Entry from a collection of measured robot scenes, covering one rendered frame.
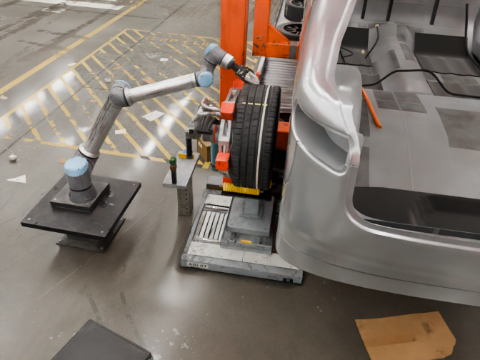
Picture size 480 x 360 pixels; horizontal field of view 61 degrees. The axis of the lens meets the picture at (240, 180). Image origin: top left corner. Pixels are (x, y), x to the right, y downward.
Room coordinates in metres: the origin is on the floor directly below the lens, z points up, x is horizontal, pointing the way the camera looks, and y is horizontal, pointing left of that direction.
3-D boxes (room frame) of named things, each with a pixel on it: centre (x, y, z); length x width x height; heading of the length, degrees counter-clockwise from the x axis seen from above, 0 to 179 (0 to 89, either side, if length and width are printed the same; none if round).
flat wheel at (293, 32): (5.79, -0.73, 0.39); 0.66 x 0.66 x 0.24
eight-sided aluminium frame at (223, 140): (2.30, 0.07, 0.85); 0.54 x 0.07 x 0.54; 173
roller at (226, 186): (2.16, -0.01, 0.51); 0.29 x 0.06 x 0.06; 83
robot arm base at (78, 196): (2.21, 1.09, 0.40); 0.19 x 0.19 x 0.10
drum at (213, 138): (2.31, 0.14, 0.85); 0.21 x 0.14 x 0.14; 83
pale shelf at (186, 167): (2.46, 0.43, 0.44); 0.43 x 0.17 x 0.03; 173
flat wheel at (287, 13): (7.23, -0.93, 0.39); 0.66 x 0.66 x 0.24
